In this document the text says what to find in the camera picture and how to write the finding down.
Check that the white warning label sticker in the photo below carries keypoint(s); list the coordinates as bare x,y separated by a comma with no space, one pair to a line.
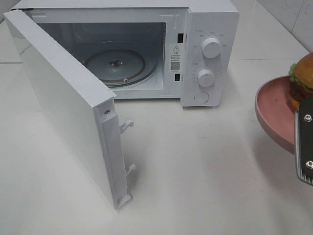
174,57

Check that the lower white timer knob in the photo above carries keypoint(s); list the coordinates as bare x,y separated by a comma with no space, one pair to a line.
206,78

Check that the glass microwave turntable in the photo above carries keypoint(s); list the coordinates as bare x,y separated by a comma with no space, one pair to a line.
123,63

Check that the upper white power knob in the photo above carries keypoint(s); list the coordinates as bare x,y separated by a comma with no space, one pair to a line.
211,47

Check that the toy hamburger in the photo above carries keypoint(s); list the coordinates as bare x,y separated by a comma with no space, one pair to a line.
301,81

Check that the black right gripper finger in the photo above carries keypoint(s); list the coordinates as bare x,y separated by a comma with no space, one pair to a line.
303,140

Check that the round white door button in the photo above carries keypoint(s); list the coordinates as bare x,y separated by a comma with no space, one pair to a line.
201,97

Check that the pink round plate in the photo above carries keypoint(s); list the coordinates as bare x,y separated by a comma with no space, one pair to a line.
274,113

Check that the white microwave door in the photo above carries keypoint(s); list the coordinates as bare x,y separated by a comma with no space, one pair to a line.
79,105

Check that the white microwave oven body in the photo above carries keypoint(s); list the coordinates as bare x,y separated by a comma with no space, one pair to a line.
80,25

